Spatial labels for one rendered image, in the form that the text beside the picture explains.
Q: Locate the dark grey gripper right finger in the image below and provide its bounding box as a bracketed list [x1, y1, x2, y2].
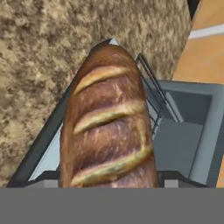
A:
[157, 171, 210, 189]

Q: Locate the brown baguette bread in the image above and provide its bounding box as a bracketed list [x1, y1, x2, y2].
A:
[59, 43, 159, 189]

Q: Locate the black wire oven rack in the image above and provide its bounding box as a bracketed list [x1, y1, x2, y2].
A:
[135, 52, 169, 137]

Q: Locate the grey toaster oven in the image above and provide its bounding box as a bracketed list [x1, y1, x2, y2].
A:
[144, 80, 224, 189]

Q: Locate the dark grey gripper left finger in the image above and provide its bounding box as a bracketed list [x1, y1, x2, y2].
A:
[24, 171, 61, 189]

